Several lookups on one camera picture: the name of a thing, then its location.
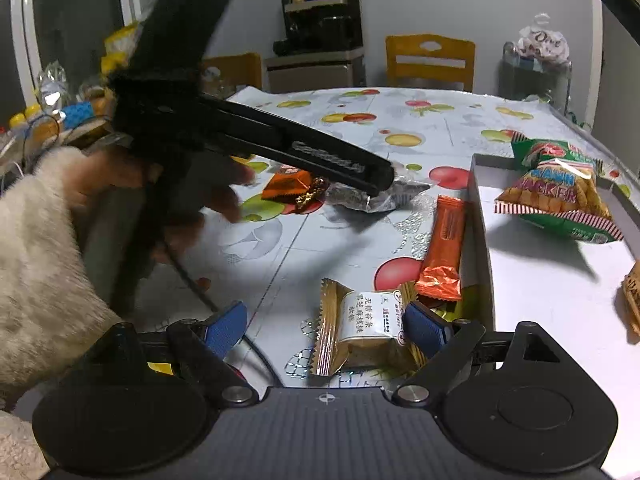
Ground person's left hand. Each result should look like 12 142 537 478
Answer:
65 142 253 266

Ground orange snack bar packet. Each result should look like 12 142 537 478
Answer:
415 195 468 302

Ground white plastic bag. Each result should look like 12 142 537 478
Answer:
515 14 571 63

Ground yellow snack bag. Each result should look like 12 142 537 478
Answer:
101 22 143 77

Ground green cracker bag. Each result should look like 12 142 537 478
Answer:
494 139 626 245

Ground fruit-print tablecloth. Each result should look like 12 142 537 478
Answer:
80 86 640 396

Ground gold-brown wrapped candy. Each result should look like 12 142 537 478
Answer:
294 178 328 209

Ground gold snack cake packet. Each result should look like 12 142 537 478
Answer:
312 277 436 378

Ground blue patterned packet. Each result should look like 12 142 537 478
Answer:
59 101 97 127

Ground wooden chair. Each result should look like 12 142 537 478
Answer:
385 35 476 92
201 52 263 97

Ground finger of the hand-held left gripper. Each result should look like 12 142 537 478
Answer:
220 101 396 197

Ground person's left forearm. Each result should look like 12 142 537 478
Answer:
0 147 136 480

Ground clear crinkled plastic bag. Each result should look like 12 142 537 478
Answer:
37 60 69 111

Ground clear snack packet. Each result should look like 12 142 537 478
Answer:
325 165 432 214

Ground black water dispenser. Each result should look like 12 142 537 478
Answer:
264 0 366 93

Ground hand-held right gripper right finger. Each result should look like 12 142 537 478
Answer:
392 300 563 408

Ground grey metal tray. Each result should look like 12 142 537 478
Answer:
460 152 640 476

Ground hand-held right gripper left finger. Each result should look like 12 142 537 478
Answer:
95 301 258 406

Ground yellow-capped bottles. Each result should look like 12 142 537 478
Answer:
9 104 62 147

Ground black cable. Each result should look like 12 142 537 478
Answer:
169 255 282 389

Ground small orange candy packet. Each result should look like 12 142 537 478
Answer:
262 164 313 205

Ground clear peanut packet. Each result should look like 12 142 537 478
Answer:
621 259 640 338

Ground glass sliding door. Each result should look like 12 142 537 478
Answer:
10 0 156 126

